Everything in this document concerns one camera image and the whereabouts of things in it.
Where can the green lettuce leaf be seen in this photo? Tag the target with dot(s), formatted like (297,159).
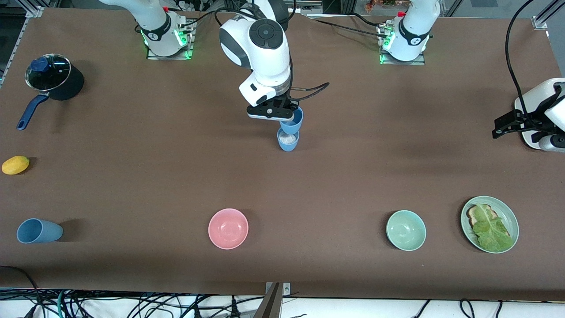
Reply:
(492,234)

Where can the aluminium frame profile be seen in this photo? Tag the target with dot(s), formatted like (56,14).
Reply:
(34,11)
(540,21)

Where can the silver metal frame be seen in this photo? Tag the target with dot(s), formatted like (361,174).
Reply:
(304,6)

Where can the toasted bread slice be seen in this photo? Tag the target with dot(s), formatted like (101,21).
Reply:
(473,216)

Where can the yellow lemon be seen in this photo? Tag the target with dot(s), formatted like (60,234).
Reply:
(15,165)

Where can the pink bowl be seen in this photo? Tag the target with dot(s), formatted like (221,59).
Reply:
(228,229)

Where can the dark blue saucepan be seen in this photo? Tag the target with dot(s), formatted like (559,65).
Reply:
(70,86)

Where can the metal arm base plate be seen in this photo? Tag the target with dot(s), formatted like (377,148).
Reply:
(152,55)
(417,62)

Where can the dark camera post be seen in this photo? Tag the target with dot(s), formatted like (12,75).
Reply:
(269,304)

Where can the white paper ball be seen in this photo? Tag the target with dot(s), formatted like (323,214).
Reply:
(287,138)

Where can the glass saucepan lid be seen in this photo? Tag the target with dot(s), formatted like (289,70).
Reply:
(48,73)

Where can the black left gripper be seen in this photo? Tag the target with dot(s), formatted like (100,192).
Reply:
(526,119)

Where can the mint green bowl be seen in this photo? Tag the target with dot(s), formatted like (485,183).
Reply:
(406,230)

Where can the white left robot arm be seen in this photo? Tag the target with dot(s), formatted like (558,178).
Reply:
(412,31)

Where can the blue cup holding white paper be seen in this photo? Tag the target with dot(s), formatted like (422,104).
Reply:
(288,145)

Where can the white toaster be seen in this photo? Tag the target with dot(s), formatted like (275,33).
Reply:
(536,90)

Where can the mint green plate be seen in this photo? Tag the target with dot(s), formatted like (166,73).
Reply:
(512,221)

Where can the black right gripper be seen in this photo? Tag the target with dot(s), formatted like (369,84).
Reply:
(292,105)

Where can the small metal bracket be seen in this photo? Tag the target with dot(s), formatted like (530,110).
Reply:
(287,289)

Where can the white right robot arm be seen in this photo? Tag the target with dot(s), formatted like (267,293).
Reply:
(265,57)

